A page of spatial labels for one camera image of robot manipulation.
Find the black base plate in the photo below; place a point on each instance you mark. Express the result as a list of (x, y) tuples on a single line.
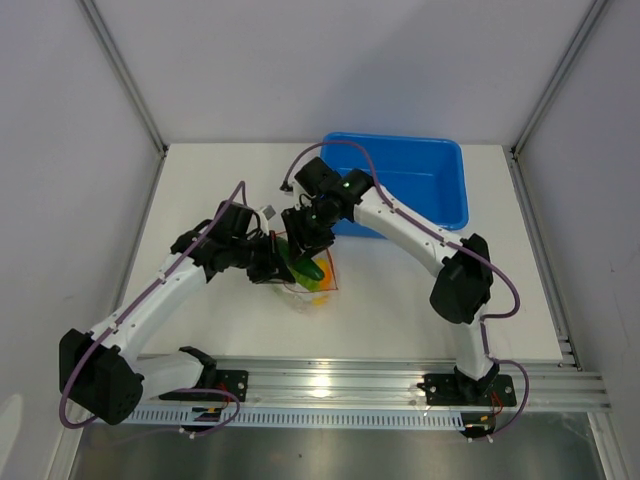
[(234, 381), (448, 389)]

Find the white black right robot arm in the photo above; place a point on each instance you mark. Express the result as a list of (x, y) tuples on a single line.
[(460, 266)]

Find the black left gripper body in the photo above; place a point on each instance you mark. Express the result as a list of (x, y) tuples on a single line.
[(255, 256)]

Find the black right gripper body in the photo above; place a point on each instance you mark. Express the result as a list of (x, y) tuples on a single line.
[(316, 217)]

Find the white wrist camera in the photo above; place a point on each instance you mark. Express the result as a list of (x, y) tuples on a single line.
[(263, 215), (294, 191)]

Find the aluminium mounting rail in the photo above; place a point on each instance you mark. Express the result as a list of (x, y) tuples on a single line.
[(392, 385)]

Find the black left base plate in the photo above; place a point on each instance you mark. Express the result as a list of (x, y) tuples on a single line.
[(234, 381)]

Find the yellow orange mango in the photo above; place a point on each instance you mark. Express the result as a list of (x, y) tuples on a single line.
[(323, 288)]

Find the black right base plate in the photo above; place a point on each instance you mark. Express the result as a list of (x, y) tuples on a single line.
[(448, 389)]

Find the aluminium frame post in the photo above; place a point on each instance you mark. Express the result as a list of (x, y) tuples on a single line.
[(120, 69), (568, 60)]

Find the left aluminium frame post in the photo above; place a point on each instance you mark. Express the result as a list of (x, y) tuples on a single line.
[(120, 69)]

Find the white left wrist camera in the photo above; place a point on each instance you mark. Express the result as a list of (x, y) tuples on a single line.
[(263, 215)]

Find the blue plastic bin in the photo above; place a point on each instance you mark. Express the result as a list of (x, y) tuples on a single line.
[(425, 174)]

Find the right aluminium frame post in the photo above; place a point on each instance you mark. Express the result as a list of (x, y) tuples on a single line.
[(568, 60)]

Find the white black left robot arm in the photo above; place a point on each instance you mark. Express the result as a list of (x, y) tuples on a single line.
[(102, 370)]

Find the green cucumber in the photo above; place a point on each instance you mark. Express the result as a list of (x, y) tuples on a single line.
[(305, 270)]

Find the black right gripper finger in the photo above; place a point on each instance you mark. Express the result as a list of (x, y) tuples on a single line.
[(319, 240), (293, 223)]

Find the white slotted cable duct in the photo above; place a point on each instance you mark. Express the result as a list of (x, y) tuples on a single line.
[(411, 419)]

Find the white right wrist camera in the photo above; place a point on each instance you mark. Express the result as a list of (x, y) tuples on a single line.
[(294, 191)]

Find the clear zip bag orange zipper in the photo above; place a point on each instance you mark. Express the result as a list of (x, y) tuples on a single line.
[(295, 296)]

